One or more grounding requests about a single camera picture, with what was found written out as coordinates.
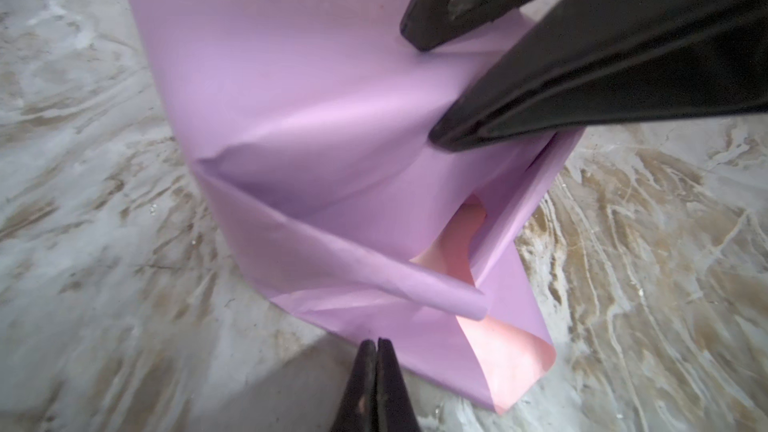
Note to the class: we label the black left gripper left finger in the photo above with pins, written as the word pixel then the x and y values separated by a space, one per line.
pixel 357 411

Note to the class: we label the pink wrapping paper sheet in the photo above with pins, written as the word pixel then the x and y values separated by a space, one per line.
pixel 306 123

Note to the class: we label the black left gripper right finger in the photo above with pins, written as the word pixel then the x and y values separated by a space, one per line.
pixel 394 409

